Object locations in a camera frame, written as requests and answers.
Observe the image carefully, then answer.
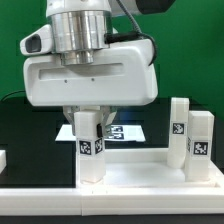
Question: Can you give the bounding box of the white left fence block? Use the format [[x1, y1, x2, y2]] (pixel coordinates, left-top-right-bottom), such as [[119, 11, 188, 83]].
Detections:
[[0, 150, 7, 174]]

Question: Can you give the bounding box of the white desk top tray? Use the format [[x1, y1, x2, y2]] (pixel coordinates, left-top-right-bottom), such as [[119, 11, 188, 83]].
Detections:
[[75, 148, 224, 197]]

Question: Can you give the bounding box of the black cable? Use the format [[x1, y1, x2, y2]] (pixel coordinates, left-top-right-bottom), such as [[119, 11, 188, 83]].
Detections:
[[0, 89, 26, 103]]

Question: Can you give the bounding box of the fiducial marker sheet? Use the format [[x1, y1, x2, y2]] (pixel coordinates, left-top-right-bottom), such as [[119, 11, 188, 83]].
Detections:
[[56, 124, 146, 142]]

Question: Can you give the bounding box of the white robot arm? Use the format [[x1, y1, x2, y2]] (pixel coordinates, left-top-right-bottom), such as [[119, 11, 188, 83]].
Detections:
[[20, 0, 175, 136]]

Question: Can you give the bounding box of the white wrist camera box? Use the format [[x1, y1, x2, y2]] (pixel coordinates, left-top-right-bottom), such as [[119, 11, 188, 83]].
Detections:
[[20, 24, 54, 56]]

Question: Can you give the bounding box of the white front fence bar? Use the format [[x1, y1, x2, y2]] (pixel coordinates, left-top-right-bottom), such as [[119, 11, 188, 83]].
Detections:
[[0, 188, 224, 216]]

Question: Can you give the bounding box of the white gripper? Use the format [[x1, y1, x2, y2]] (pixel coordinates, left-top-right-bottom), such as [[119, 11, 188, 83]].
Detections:
[[23, 39, 158, 137]]

